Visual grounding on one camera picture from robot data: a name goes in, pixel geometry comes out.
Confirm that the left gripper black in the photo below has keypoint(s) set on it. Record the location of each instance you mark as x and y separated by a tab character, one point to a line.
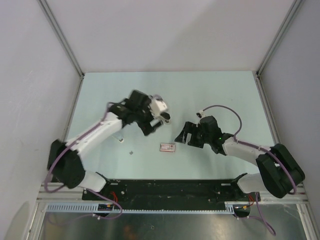
146	127

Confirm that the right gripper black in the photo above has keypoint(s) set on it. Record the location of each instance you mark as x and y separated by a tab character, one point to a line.
189	127

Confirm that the beige black stapler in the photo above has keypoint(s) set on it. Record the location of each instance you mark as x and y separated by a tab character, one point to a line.
166	118

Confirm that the red white staple box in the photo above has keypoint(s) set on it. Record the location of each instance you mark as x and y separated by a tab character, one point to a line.
167	147

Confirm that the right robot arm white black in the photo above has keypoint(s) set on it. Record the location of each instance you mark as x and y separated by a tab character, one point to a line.
279	173

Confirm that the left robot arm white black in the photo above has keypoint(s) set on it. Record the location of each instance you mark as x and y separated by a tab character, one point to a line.
65	157

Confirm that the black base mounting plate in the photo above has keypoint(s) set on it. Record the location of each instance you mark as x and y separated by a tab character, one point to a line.
176	195

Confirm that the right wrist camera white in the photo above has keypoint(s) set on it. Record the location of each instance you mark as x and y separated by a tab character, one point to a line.
201	114

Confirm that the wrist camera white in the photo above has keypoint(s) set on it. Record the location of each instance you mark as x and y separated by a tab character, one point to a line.
201	114
157	106

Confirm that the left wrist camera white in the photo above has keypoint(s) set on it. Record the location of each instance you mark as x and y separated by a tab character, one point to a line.
157	106

